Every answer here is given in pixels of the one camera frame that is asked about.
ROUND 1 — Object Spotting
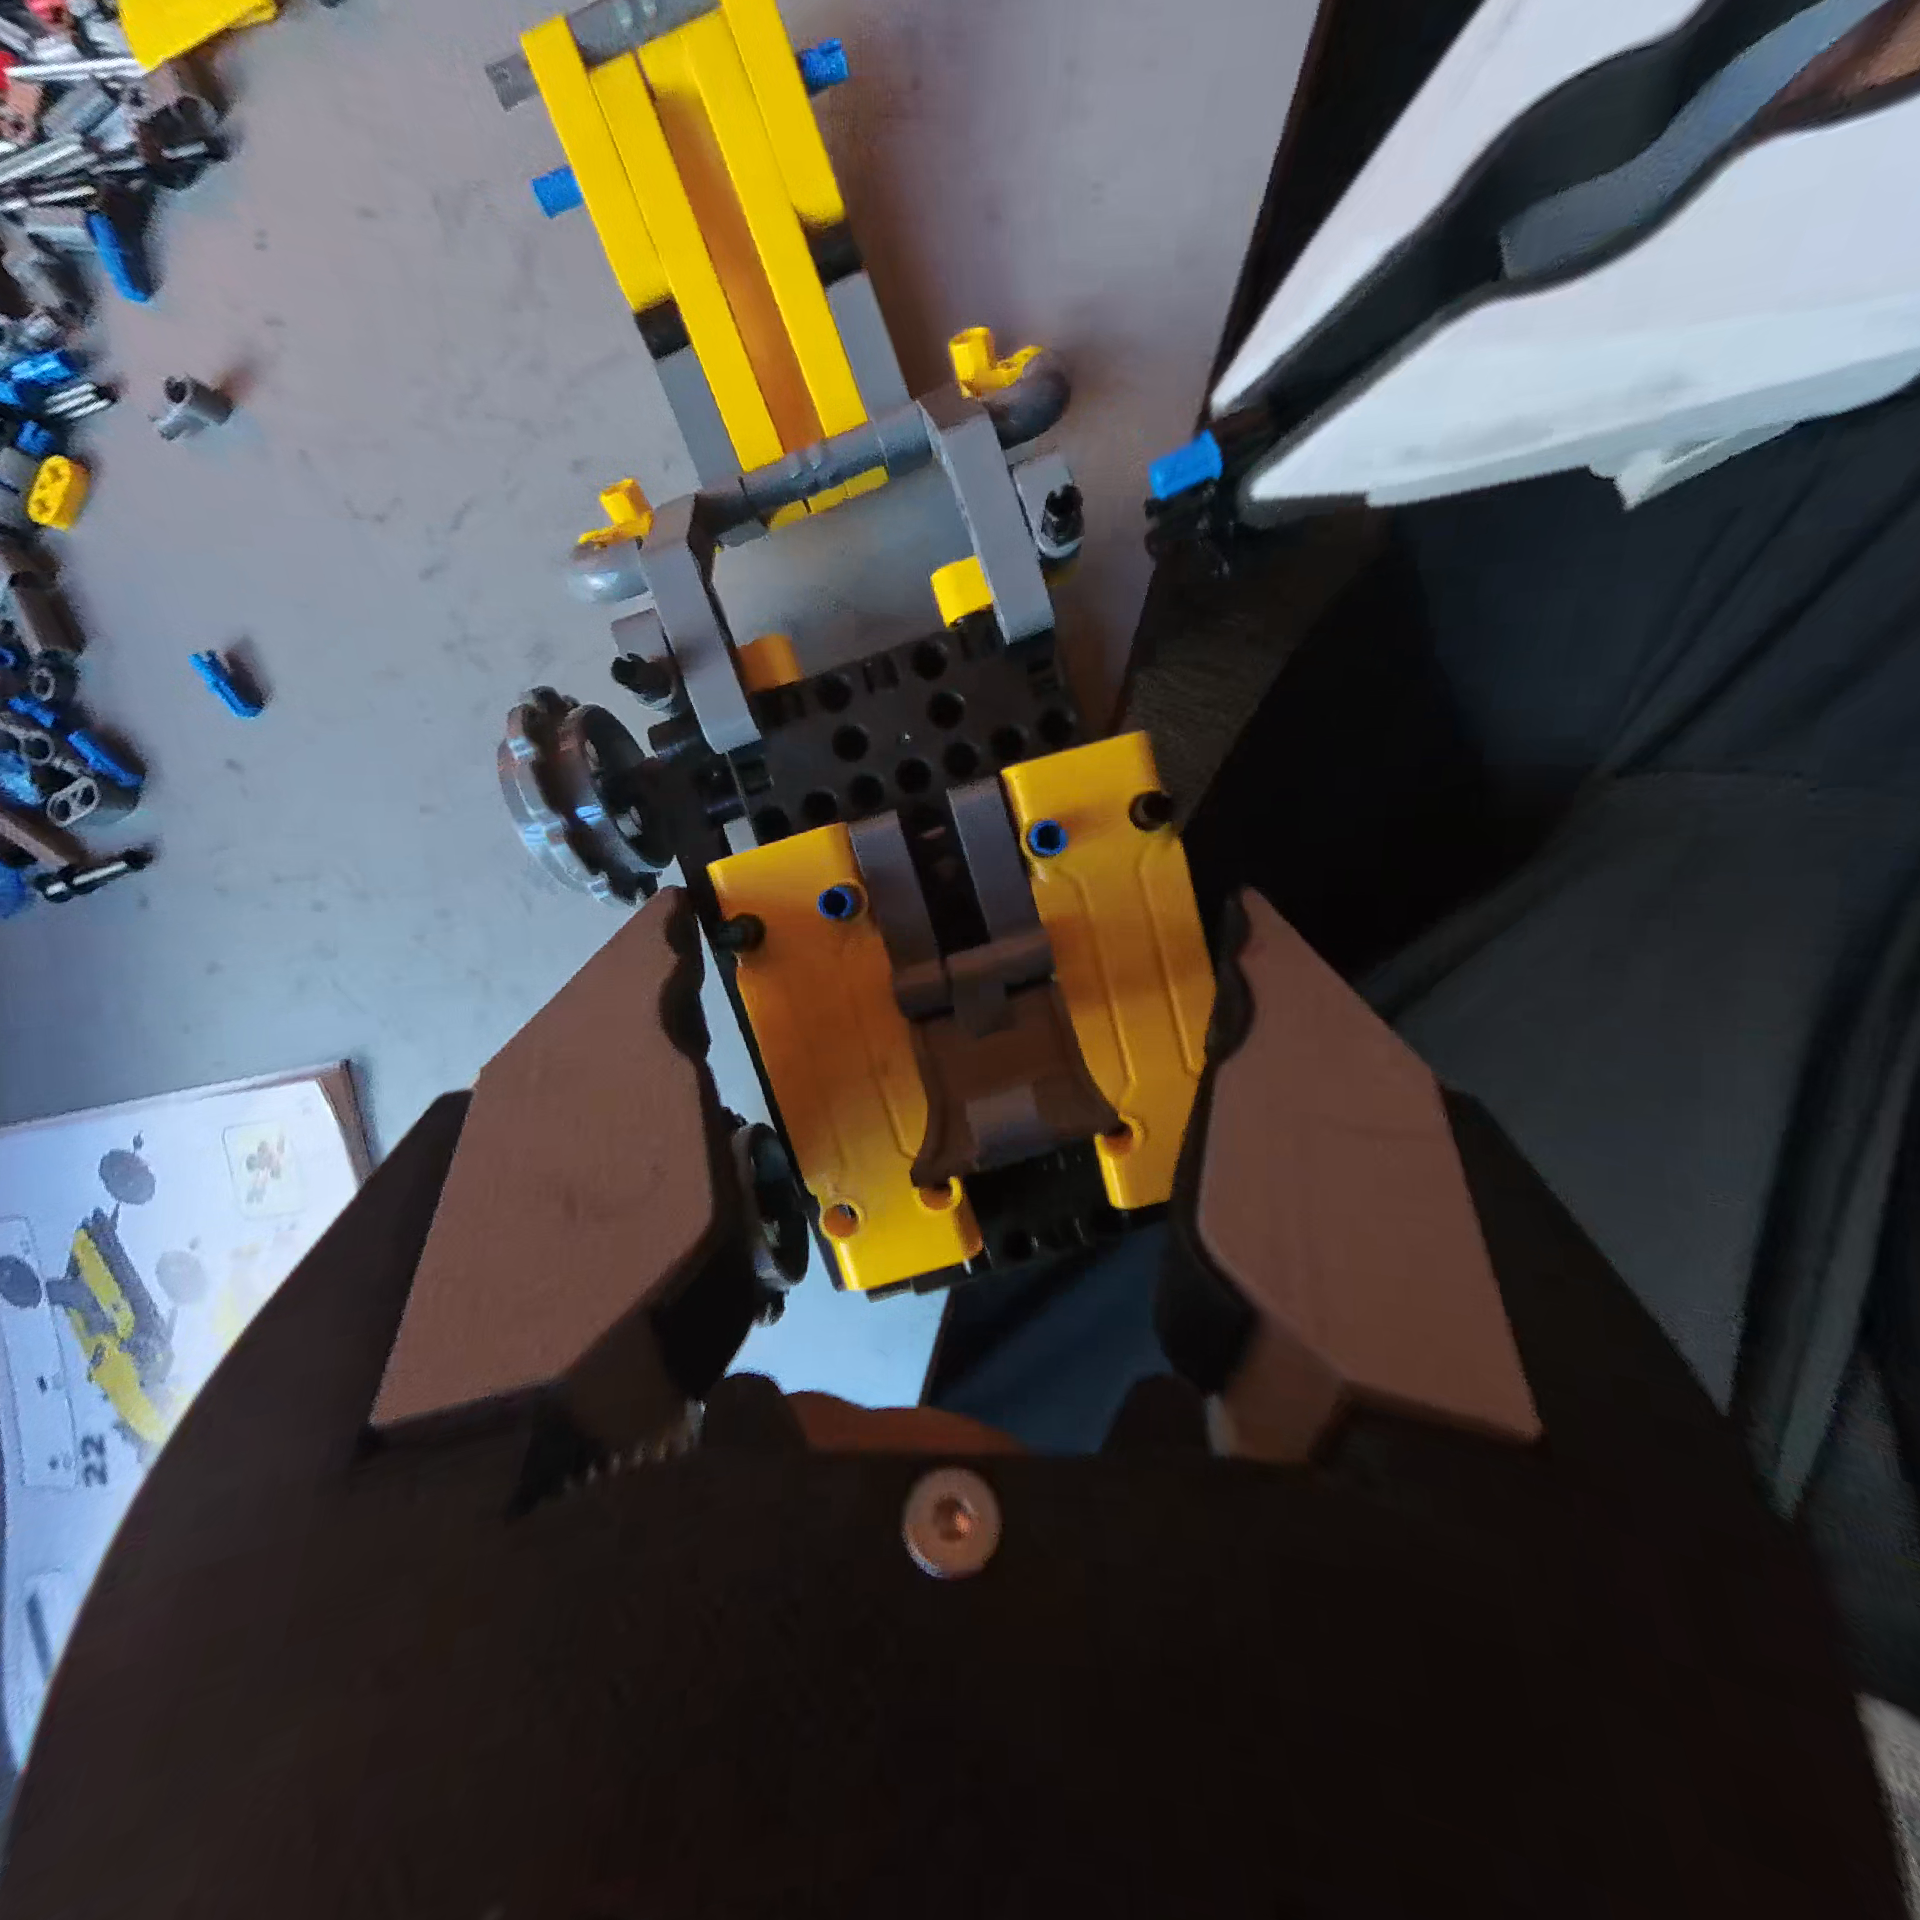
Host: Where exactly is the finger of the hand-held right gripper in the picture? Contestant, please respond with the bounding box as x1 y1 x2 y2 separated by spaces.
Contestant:
1247 16 1920 511
1214 0 1804 422

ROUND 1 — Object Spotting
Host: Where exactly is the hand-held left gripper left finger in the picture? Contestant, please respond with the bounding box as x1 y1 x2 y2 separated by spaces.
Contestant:
367 895 755 1435

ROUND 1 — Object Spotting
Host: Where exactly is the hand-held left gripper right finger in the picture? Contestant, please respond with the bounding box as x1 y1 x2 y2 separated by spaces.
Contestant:
1166 895 1539 1464

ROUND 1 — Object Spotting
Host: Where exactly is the yellow black brick vehicle model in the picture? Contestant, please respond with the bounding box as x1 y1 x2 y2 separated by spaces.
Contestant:
490 0 1232 1298

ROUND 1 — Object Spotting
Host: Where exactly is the grey desk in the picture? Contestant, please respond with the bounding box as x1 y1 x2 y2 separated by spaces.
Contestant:
0 0 1329 1802

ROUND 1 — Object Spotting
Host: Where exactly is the instruction booklet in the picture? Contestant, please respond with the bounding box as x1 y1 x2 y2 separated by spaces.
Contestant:
0 1058 382 1777

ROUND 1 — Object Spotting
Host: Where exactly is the pile of loose brick parts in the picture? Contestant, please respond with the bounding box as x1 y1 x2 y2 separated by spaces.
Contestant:
0 0 280 920

